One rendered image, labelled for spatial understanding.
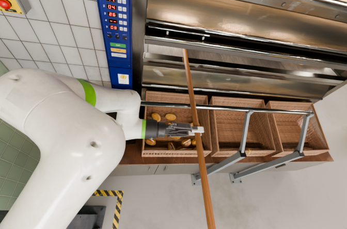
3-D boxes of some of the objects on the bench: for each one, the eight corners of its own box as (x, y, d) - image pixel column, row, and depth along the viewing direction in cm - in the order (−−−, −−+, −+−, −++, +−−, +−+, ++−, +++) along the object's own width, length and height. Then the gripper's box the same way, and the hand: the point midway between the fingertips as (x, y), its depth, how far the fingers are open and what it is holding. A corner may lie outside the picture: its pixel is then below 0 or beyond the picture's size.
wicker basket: (143, 107, 156) (145, 89, 134) (198, 110, 167) (207, 94, 145) (140, 157, 128) (141, 146, 106) (206, 157, 139) (220, 147, 117)
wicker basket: (201, 110, 167) (210, 94, 145) (248, 112, 179) (264, 98, 157) (210, 158, 139) (224, 147, 117) (265, 157, 151) (288, 147, 129)
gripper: (159, 114, 74) (206, 117, 79) (155, 129, 87) (196, 130, 91) (159, 129, 70) (209, 131, 74) (155, 142, 82) (198, 143, 87)
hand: (196, 130), depth 82 cm, fingers closed on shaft, 3 cm apart
